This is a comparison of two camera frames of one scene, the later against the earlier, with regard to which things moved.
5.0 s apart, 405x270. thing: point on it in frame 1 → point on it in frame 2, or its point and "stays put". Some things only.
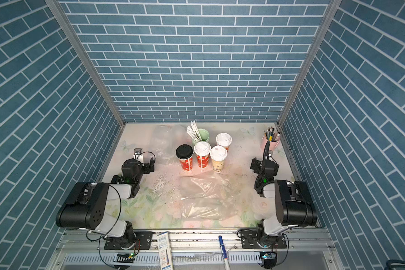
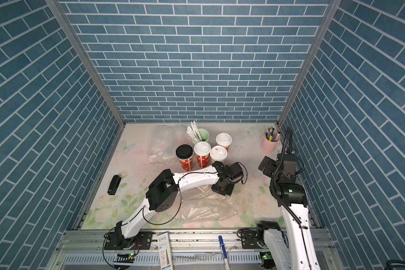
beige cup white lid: x=218 y=154 stays put
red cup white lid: x=224 y=139 stays put
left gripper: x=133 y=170 → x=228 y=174
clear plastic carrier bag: x=208 y=196 stays put
